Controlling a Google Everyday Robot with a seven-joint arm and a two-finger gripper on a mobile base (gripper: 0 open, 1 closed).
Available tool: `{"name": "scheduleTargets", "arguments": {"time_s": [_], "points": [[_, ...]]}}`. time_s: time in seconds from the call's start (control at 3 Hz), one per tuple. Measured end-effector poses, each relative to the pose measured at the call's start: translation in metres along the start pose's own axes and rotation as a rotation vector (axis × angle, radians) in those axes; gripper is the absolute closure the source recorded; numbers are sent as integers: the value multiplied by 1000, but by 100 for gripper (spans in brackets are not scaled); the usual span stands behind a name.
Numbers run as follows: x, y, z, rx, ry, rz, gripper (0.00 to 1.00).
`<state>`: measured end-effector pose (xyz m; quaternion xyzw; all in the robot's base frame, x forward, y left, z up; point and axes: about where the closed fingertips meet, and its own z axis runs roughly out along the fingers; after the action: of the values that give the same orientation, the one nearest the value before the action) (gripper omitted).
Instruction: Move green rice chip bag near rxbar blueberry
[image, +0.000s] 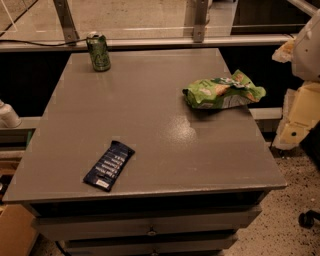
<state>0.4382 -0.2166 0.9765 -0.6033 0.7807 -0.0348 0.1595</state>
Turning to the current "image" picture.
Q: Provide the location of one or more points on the black chair caster wheel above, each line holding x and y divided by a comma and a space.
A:
306, 220

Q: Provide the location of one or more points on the cardboard box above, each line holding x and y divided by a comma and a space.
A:
17, 236

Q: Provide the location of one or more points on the blue rxbar blueberry bar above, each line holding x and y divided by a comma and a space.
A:
107, 169

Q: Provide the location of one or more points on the green rice chip bag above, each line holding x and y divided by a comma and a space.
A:
223, 93

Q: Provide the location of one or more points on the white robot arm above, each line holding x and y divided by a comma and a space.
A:
301, 108

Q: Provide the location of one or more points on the green soda can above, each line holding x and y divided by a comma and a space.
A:
98, 51

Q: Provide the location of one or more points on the white pipe fitting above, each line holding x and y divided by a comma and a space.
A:
8, 115

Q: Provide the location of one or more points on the grey drawer cabinet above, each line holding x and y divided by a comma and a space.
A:
196, 177

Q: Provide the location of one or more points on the metal railing frame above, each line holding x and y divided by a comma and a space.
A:
62, 25

